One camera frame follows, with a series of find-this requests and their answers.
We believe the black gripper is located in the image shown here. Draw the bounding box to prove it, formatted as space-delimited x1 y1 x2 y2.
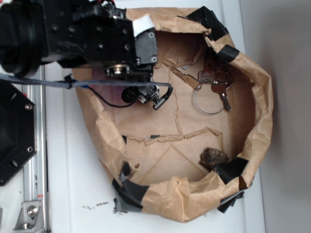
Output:
47 4 161 109

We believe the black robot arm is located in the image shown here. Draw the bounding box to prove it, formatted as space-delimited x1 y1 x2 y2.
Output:
0 0 168 109

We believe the brass key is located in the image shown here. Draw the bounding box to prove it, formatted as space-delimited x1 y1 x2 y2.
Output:
169 67 216 90

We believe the silver key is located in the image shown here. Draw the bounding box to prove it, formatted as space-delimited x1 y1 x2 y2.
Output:
211 71 234 111

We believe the white tray board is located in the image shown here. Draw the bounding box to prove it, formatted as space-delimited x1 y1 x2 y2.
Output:
43 0 266 233

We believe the brown paper bag tray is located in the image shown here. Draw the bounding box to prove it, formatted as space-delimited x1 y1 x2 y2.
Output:
77 7 273 222

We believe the dark brown rock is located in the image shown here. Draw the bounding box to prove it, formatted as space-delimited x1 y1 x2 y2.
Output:
200 147 229 170

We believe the grey braided cable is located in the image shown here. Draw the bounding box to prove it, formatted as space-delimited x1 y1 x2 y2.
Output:
0 74 173 104

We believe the thin black wire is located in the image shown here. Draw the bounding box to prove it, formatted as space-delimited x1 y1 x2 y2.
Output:
86 85 137 107

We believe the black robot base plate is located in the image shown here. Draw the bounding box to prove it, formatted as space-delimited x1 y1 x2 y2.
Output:
0 82 36 186

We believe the aluminium rail profile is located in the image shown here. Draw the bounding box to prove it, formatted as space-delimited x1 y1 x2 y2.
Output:
20 65 52 233

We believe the metal key ring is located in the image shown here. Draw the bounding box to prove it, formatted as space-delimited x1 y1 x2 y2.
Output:
194 82 228 115

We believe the metal corner bracket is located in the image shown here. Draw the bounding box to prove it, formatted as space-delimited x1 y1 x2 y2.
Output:
13 200 44 233

